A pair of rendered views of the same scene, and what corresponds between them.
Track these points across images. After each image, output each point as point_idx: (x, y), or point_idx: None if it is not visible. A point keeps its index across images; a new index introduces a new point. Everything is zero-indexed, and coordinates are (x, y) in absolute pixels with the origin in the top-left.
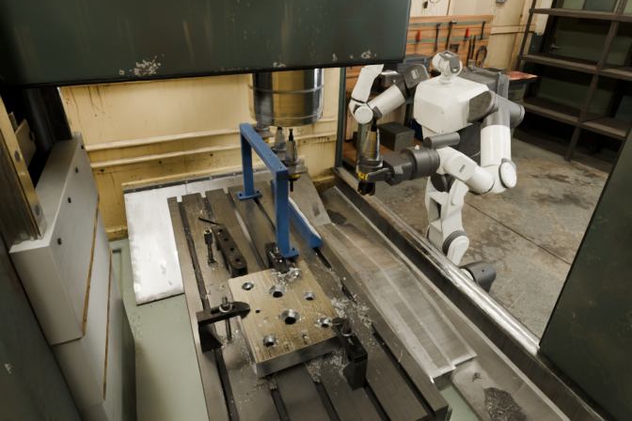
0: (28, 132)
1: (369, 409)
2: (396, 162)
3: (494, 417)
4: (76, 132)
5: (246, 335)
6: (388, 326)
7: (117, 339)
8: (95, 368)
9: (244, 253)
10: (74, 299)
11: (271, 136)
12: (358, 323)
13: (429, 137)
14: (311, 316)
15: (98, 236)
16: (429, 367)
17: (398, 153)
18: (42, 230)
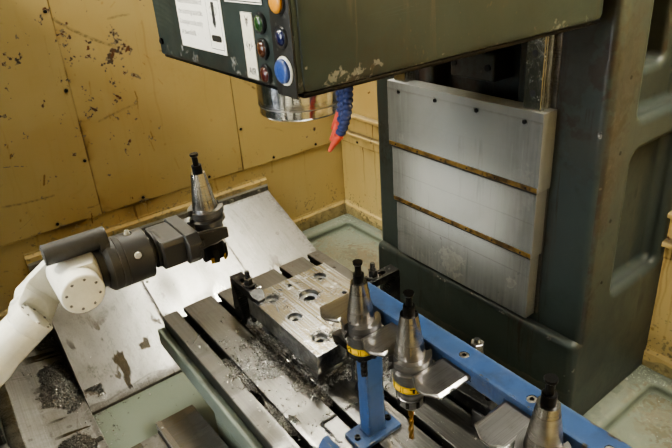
0: (486, 63)
1: (232, 300)
2: (167, 225)
3: (93, 443)
4: (543, 112)
5: (342, 275)
6: (203, 362)
7: (462, 268)
8: (397, 178)
9: (439, 417)
10: (394, 125)
11: (480, 419)
12: (239, 357)
13: (102, 226)
14: (286, 300)
15: (497, 198)
16: (154, 443)
17: (157, 239)
18: (397, 78)
